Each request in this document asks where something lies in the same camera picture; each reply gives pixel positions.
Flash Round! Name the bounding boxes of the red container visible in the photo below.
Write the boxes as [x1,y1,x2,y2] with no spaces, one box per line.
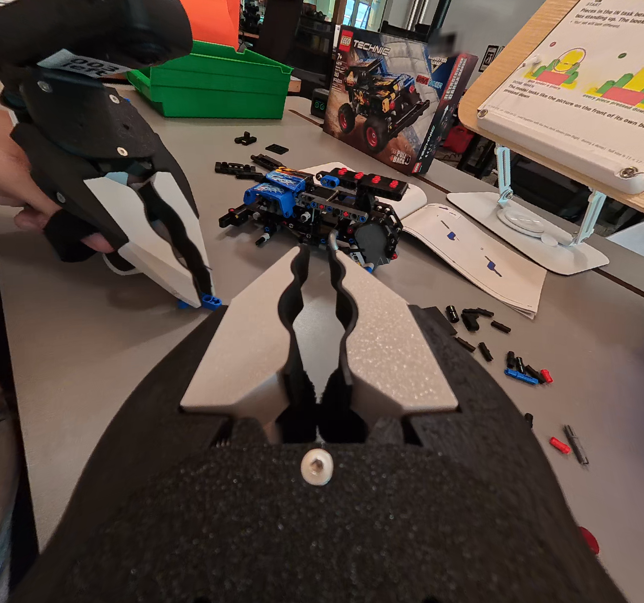
[443,125,475,154]

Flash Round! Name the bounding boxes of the white tablet stand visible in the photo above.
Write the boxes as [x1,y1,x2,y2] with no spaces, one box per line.
[447,144,610,277]

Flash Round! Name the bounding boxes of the lego truck model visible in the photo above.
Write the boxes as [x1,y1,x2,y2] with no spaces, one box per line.
[219,165,409,272]

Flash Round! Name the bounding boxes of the orange plastic bin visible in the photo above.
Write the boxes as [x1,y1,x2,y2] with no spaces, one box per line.
[118,0,243,50]

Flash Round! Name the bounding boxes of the dark office chair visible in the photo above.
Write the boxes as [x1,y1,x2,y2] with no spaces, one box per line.
[257,0,306,51]

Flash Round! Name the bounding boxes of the long black lego beam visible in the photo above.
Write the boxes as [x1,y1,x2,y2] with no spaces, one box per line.
[215,161,263,178]

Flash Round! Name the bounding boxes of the black lego axle rod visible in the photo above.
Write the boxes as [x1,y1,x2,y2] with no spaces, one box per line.
[563,425,589,465]

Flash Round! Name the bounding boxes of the green plastic bin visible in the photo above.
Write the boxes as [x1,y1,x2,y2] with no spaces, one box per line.
[126,39,294,119]

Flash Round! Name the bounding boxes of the scattered small lego pins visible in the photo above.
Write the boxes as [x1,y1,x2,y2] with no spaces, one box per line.
[445,305,554,386]

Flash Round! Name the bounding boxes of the wooden board with instruction sheet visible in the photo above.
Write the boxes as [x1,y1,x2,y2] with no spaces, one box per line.
[459,0,644,211]

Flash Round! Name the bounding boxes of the blue lego connector piece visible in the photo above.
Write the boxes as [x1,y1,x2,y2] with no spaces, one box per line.
[177,292,222,310]

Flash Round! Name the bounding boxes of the lego set box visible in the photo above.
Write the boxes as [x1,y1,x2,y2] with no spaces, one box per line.
[322,24,479,176]

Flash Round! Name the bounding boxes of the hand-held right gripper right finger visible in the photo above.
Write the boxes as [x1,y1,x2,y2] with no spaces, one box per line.
[321,248,460,444]

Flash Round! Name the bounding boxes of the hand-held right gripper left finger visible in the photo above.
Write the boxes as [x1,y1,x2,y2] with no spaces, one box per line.
[179,246,324,445]

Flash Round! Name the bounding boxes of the lego instruction booklet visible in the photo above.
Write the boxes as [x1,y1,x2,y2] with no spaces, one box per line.
[297,161,548,320]

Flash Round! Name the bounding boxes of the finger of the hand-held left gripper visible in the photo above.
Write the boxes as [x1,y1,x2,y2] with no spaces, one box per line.
[146,168,217,299]
[83,176,204,301]

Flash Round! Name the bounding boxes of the person's left hand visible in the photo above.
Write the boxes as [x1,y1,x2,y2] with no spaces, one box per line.
[0,110,117,254]

